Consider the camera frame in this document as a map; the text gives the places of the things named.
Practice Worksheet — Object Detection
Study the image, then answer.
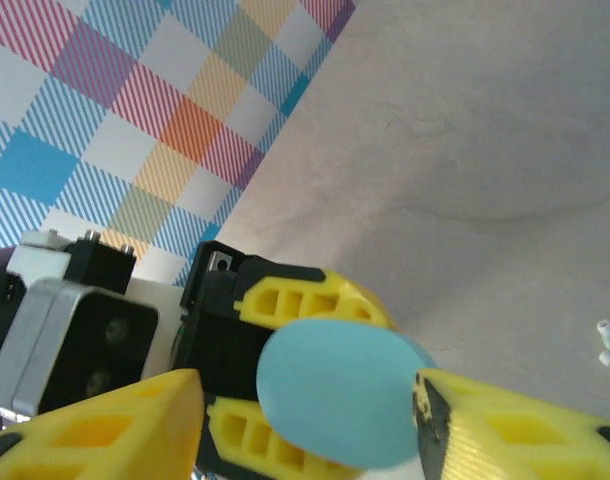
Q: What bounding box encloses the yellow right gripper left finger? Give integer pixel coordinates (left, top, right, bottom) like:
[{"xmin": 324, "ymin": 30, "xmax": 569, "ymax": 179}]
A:
[{"xmin": 0, "ymin": 368, "xmax": 206, "ymax": 480}]

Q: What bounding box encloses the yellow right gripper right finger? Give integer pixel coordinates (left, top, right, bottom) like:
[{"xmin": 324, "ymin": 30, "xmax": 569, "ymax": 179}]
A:
[{"xmin": 413, "ymin": 368, "xmax": 610, "ymax": 480}]

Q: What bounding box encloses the blue earbud charging case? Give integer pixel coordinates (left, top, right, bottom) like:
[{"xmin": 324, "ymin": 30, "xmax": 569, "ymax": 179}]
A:
[{"xmin": 256, "ymin": 318, "xmax": 439, "ymax": 471}]

